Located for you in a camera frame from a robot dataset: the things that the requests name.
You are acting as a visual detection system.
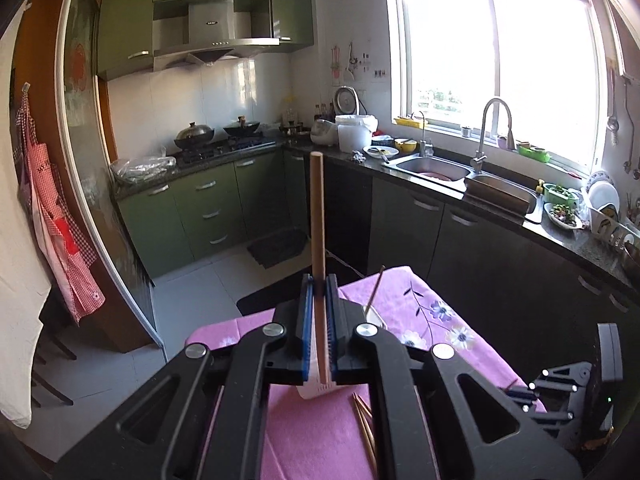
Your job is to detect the white plastic utensil holder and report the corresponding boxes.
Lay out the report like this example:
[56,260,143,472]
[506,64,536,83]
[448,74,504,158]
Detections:
[295,302,390,402]

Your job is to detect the plate of food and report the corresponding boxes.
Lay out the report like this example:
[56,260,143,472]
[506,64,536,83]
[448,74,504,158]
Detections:
[544,202,583,231]

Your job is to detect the green bowl of vegetables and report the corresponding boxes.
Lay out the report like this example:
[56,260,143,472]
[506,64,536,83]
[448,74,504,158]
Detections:
[542,182,581,208]

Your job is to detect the purple floral tablecloth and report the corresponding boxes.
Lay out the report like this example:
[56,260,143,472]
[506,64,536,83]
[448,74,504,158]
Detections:
[185,266,548,480]

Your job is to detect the small steel faucet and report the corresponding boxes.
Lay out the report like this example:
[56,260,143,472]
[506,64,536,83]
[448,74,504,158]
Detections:
[414,111,435,158]

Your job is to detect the red checkered apron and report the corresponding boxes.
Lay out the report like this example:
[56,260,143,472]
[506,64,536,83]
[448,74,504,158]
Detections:
[22,140,107,323]

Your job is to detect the black floor mat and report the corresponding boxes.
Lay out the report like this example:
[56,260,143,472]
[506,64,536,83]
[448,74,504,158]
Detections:
[236,260,373,317]

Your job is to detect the light wooden chopstick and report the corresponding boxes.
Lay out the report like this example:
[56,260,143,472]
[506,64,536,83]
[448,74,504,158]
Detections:
[309,152,331,386]

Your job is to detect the dish rack with plates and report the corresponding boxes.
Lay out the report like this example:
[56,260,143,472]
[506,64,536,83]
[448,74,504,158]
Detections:
[582,170,640,271]

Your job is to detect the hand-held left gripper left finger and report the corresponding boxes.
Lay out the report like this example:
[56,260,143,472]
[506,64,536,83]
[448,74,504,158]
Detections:
[52,272,317,480]

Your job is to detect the tall steel faucet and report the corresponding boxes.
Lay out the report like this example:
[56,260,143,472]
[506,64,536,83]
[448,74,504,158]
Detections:
[471,97,516,173]

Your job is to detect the green wall cabinets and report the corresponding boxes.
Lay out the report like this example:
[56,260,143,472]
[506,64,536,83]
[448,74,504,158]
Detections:
[95,0,316,81]

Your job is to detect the white hanging sheet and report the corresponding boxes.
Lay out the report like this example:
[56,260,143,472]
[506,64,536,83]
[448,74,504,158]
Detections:
[0,0,53,428]

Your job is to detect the white rice cooker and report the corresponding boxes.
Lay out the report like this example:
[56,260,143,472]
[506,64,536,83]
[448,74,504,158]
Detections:
[310,86,361,148]

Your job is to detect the steel kitchen sink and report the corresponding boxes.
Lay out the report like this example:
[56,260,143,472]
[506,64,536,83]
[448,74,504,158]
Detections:
[387,152,543,223]

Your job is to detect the dark ribbed floor mat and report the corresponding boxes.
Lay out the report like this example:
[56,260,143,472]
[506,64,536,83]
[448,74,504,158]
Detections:
[246,227,308,269]

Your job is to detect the glass sliding door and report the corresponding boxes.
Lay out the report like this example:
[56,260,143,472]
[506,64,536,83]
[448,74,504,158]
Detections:
[55,0,166,351]

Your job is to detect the kitchen window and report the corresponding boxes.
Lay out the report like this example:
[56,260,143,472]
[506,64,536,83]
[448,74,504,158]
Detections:
[385,0,626,176]

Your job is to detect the black gas stove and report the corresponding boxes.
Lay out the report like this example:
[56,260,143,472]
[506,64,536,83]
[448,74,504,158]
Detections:
[175,137,278,163]

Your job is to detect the dark base cabinets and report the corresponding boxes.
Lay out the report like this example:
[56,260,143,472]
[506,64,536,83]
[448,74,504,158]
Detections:
[310,160,640,391]

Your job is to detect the clear plastic bag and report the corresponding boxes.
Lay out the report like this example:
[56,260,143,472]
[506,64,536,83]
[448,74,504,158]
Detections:
[111,156,177,185]

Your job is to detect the dark wooden chair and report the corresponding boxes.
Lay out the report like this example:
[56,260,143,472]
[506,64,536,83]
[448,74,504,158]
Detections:
[30,280,78,408]

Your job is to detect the hanging metal ladles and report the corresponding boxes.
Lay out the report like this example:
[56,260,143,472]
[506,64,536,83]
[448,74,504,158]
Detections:
[607,60,640,181]

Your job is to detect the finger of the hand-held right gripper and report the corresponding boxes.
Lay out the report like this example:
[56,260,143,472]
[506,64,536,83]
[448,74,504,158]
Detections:
[530,362,594,397]
[505,386,576,428]

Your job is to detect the green base cabinets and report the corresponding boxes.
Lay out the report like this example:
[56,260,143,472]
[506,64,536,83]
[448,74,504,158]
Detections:
[115,150,311,278]

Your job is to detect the white plastic bucket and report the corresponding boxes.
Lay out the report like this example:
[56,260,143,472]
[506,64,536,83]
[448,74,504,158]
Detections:
[336,114,379,154]

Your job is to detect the black wok with handle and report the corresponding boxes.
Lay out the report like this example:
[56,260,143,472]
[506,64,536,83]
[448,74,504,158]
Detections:
[222,116,263,137]

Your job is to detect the black wok with lid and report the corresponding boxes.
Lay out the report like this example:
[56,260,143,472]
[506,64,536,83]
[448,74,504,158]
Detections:
[174,121,216,148]

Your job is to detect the pile of wooden chopsticks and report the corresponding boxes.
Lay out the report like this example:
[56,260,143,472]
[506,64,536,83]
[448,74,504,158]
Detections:
[351,265,386,480]

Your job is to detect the green plastic container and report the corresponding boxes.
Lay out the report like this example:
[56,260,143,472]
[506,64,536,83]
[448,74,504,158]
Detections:
[516,141,551,163]

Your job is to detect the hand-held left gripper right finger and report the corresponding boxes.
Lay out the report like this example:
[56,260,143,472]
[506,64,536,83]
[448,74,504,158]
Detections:
[324,272,583,480]

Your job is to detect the steel range hood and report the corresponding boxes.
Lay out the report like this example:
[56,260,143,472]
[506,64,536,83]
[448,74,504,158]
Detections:
[152,0,281,72]

